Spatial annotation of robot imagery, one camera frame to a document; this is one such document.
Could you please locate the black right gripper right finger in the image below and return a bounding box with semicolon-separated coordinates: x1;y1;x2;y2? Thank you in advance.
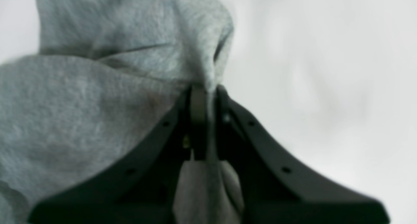
216;85;390;224

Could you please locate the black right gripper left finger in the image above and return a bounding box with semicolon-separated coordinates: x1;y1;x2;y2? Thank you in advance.
28;85;207;224

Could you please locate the grey t-shirt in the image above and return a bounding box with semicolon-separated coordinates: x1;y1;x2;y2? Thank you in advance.
1;0;234;224

